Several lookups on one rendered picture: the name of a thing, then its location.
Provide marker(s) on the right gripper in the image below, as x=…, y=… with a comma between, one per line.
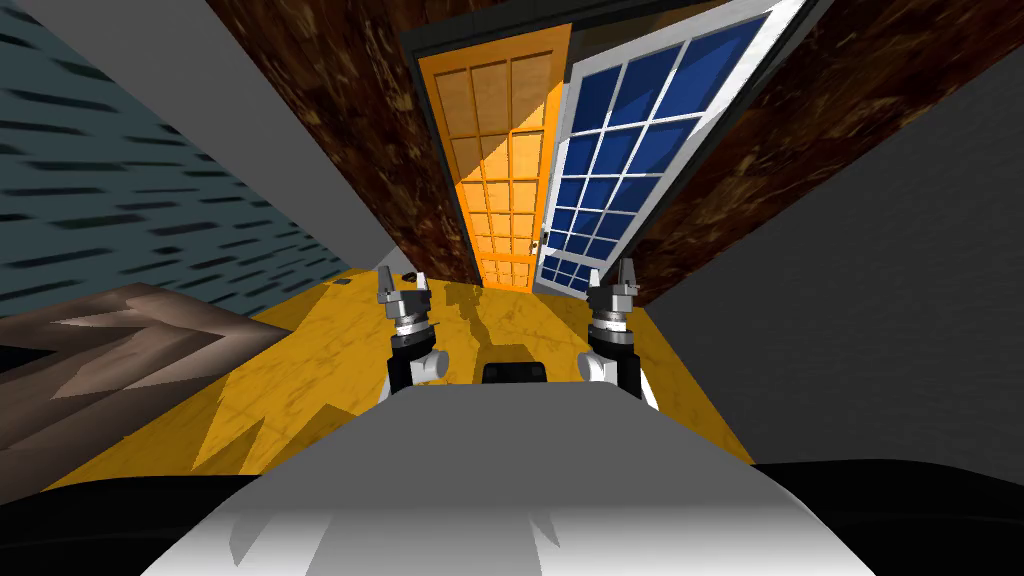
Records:
x=613, y=298

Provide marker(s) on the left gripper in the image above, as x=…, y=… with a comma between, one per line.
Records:
x=406, y=305

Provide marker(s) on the orange panelled door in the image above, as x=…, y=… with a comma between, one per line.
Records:
x=500, y=160

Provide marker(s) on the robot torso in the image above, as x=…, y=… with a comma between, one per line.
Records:
x=512, y=480

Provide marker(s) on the white door with blue panes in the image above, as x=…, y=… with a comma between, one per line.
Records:
x=616, y=152

